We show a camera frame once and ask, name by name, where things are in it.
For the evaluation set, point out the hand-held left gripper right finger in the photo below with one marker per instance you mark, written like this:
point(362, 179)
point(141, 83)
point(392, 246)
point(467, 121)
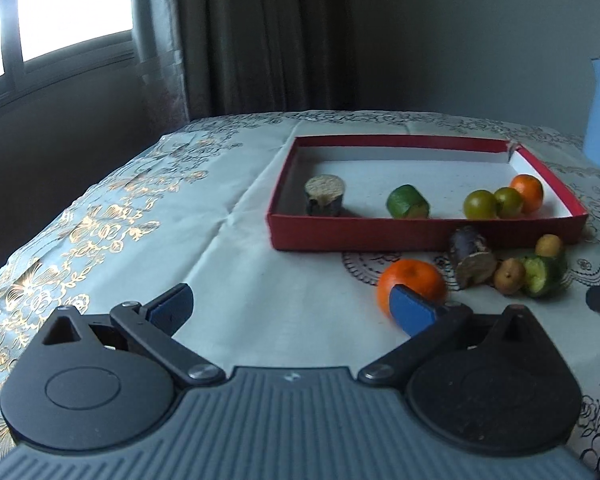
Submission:
point(414, 311)

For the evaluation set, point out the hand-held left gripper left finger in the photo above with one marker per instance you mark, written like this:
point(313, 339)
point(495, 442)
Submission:
point(172, 306)

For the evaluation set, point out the large orange mandarin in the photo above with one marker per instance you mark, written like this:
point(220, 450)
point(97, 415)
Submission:
point(412, 280)

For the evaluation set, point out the red cardboard box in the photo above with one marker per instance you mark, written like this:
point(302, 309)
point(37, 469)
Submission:
point(425, 232)

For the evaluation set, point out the green cucumber chunk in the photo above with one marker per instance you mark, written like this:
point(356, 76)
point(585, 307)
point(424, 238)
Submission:
point(406, 202)
point(542, 275)

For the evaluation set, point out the large green mandarin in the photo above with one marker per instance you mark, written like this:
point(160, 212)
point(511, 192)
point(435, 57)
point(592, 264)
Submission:
point(480, 204)

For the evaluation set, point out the small orange mandarin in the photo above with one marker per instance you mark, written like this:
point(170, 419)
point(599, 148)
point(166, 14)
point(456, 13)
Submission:
point(529, 192)

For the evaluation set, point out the small green mandarin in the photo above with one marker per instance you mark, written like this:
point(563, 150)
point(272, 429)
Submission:
point(510, 202)

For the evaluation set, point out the pale-topped sugarcane piece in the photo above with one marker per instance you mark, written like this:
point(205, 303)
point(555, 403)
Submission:
point(324, 195)

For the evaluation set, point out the brown longan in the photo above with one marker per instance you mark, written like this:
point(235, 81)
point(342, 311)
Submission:
point(510, 275)
point(550, 246)

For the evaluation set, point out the purple sugarcane piece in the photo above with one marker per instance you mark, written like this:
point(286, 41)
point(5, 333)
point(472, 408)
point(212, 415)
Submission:
point(472, 260)

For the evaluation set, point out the floral gold-print tablecloth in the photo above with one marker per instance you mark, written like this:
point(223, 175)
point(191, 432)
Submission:
point(230, 240)

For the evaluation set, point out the dark patterned curtain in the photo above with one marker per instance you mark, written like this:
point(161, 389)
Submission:
point(260, 35)

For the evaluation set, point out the window with grey frame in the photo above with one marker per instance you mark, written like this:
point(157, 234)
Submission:
point(55, 20)

